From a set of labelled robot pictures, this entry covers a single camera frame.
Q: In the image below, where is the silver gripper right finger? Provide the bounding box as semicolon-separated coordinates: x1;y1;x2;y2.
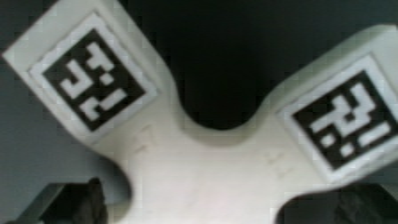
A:
275;183;398;224

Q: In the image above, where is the white cross-shaped table base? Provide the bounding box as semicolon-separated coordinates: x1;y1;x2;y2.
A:
3;0;398;224

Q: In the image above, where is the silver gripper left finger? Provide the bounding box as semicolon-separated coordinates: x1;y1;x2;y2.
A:
6;178;108;224

